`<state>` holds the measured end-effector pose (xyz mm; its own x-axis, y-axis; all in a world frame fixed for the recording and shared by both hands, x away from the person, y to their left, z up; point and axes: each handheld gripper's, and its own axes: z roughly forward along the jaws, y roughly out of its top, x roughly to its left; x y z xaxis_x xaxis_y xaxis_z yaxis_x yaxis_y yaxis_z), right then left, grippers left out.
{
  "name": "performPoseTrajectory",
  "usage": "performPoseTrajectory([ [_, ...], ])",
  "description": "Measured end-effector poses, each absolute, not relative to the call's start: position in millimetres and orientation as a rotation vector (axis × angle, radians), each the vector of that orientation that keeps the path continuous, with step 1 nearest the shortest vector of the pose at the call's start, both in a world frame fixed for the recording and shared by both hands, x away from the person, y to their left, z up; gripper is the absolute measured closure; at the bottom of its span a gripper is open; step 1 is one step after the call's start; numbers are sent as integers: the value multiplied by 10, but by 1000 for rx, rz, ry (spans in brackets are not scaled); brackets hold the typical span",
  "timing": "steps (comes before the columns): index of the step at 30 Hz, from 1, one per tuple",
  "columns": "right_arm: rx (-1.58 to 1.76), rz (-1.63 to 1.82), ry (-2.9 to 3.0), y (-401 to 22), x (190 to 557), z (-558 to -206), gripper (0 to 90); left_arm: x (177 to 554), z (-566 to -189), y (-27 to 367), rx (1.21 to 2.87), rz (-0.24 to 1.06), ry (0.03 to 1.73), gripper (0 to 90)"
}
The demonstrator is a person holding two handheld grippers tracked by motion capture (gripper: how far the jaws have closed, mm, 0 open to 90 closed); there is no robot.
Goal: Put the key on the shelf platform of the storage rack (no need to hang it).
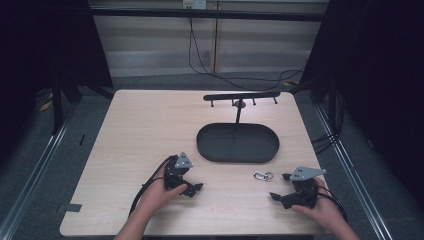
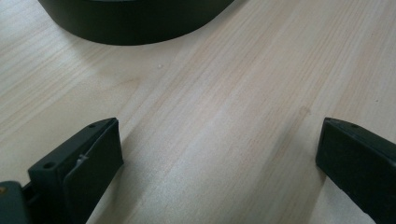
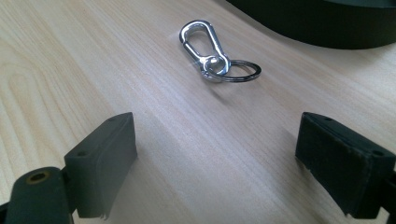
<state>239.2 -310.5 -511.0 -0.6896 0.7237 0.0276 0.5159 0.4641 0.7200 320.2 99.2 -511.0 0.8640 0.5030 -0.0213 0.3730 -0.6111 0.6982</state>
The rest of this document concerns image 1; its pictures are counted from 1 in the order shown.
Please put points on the black curtain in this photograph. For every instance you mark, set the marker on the black curtain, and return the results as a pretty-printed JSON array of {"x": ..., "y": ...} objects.
[
  {"x": 376, "y": 83},
  {"x": 50, "y": 43}
]

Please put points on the white wall socket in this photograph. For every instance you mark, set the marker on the white wall socket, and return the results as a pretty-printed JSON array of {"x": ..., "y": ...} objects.
[{"x": 194, "y": 4}]

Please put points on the silver floor rail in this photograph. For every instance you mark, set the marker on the silver floor rail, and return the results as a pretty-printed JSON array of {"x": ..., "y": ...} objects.
[
  {"x": 36, "y": 173},
  {"x": 353, "y": 173}
]

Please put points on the black hook stand with tray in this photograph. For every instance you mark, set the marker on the black hook stand with tray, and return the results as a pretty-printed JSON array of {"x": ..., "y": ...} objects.
[{"x": 237, "y": 143}]

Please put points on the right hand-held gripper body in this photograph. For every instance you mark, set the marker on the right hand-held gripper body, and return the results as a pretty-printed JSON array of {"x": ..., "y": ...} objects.
[{"x": 303, "y": 193}]

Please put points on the black metal stand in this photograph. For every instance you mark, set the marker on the black metal stand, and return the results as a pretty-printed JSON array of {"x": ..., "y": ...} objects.
[{"x": 57, "y": 106}]

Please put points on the black horizontal frame bar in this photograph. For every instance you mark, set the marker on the black horizontal frame bar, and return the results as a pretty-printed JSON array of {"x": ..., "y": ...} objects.
[{"x": 200, "y": 14}]

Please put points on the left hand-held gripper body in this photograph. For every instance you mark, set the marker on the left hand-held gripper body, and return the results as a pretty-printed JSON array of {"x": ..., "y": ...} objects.
[{"x": 176, "y": 173}]

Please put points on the small black tape strip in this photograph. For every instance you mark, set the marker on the small black tape strip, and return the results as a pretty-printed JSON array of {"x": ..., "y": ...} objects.
[{"x": 82, "y": 140}]

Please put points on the grey tape patch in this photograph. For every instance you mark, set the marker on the grey tape patch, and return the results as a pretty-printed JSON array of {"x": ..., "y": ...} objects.
[{"x": 70, "y": 207}]

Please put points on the yellow floor marker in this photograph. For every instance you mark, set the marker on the yellow floor marker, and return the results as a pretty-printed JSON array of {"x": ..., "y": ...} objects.
[{"x": 45, "y": 105}]

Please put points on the person's right hand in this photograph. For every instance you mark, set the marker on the person's right hand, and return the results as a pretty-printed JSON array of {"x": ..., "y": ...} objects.
[{"x": 321, "y": 211}]

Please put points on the person's left hand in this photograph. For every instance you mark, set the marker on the person's left hand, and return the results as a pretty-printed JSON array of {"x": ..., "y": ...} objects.
[{"x": 156, "y": 198}]

